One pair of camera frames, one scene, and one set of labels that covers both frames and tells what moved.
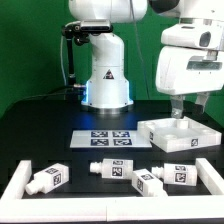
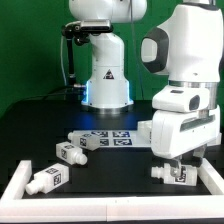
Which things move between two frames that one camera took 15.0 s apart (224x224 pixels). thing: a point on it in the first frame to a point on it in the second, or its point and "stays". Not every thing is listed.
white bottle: (147, 184) to (70, 153)
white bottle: (177, 174) stays
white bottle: (113, 168) to (87, 139)
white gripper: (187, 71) to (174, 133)
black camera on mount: (94, 27) stays
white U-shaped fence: (14, 207) stays
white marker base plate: (110, 139) stays
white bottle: (48, 179) stays
